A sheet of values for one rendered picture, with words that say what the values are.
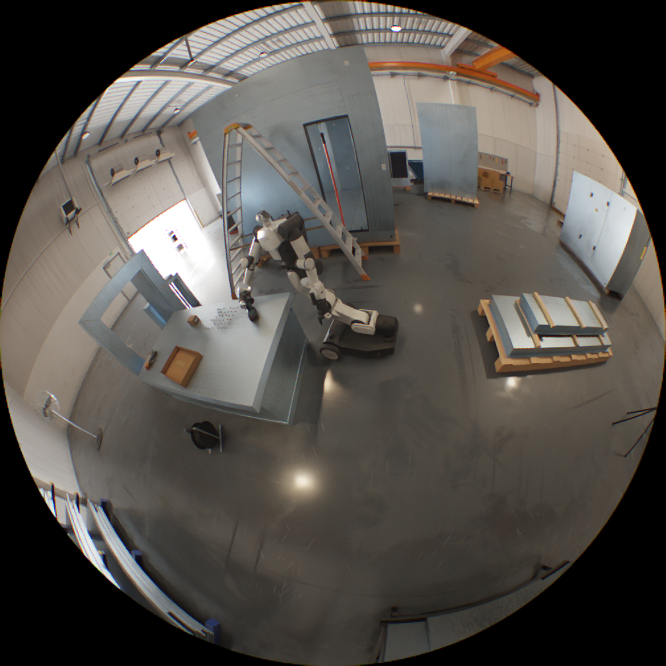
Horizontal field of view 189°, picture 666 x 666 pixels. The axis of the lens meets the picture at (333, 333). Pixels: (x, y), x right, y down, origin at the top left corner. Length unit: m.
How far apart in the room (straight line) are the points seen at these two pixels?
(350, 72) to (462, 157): 4.31
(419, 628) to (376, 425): 1.73
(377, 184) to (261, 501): 3.65
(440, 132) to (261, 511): 7.72
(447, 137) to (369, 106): 3.94
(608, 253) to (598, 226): 0.62
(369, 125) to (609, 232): 5.17
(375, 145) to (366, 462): 3.30
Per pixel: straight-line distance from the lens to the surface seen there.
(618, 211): 5.86
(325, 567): 1.86
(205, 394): 1.50
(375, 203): 3.01
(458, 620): 1.87
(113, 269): 10.97
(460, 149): 6.60
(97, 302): 2.71
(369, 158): 2.90
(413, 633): 1.83
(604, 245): 5.95
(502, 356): 2.02
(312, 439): 1.70
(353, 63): 3.18
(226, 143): 2.64
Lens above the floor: 1.60
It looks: 50 degrees down
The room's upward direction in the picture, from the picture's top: 18 degrees counter-clockwise
